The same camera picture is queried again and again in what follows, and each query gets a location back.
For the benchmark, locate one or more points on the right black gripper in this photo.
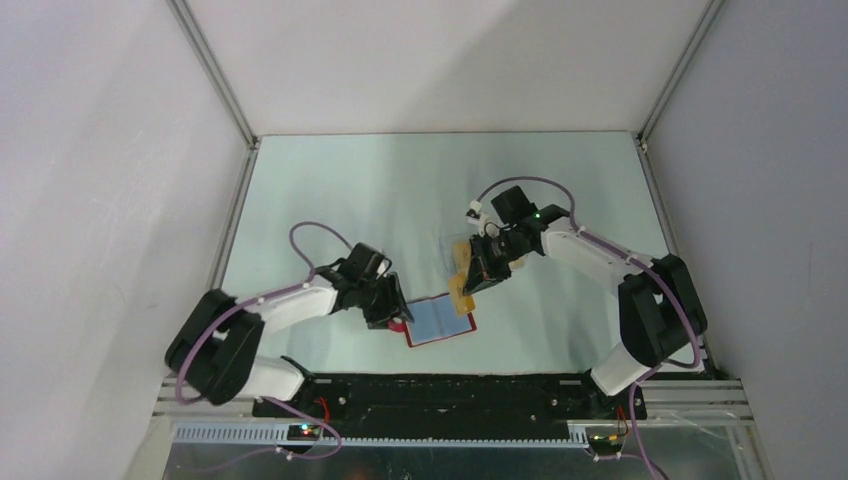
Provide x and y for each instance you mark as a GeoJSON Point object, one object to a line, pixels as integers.
{"type": "Point", "coordinates": [482, 272]}

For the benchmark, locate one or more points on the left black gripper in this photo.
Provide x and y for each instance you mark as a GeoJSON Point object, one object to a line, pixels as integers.
{"type": "Point", "coordinates": [378, 319]}

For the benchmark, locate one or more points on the orange credit card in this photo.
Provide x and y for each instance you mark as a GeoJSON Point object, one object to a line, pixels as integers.
{"type": "Point", "coordinates": [461, 253]}
{"type": "Point", "coordinates": [463, 303]}
{"type": "Point", "coordinates": [518, 263]}

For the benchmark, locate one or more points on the red leather card holder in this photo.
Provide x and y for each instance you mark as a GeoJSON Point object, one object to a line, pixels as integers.
{"type": "Point", "coordinates": [434, 319]}

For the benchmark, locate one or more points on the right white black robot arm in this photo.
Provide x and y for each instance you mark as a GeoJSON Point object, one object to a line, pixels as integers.
{"type": "Point", "coordinates": [659, 309]}

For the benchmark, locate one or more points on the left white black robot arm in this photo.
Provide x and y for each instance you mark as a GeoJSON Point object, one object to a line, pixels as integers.
{"type": "Point", "coordinates": [215, 354]}

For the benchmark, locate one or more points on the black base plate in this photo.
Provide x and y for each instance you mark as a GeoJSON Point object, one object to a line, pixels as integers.
{"type": "Point", "coordinates": [565, 395]}

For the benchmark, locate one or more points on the grey slotted cable duct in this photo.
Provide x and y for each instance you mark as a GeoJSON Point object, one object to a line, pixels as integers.
{"type": "Point", "coordinates": [283, 435]}

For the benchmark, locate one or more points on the aluminium front rail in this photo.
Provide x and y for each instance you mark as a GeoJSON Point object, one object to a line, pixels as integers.
{"type": "Point", "coordinates": [696, 403]}

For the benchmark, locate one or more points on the left aluminium frame post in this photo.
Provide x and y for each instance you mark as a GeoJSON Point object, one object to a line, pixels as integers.
{"type": "Point", "coordinates": [198, 42]}

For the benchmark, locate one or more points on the aluminium frame post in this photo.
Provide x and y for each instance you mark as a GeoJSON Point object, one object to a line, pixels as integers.
{"type": "Point", "coordinates": [692, 46]}
{"type": "Point", "coordinates": [198, 42]}

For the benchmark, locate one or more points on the right aluminium frame post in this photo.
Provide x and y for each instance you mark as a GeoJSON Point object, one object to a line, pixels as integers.
{"type": "Point", "coordinates": [692, 46]}

